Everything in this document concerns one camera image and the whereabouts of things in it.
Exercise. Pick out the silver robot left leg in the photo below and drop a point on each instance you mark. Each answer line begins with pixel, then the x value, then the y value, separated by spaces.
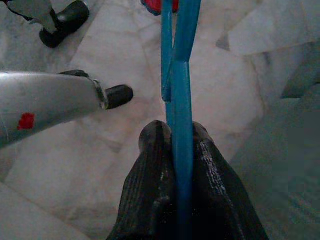
pixel 62 22

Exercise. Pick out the silver robot right leg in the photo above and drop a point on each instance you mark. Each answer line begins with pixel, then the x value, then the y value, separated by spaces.
pixel 50 100

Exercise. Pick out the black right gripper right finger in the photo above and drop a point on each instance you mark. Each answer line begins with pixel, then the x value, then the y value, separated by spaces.
pixel 215 185

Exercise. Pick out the blue plastic hanger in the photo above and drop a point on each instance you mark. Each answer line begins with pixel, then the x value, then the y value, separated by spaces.
pixel 182 100

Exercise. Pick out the silver robot leg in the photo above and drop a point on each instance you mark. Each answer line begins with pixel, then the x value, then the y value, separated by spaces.
pixel 50 100
pixel 62 22

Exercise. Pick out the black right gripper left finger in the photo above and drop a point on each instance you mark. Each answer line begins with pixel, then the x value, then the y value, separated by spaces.
pixel 147 180

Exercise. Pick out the red garment with dark trim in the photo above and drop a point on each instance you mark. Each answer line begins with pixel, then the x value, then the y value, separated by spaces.
pixel 153 5

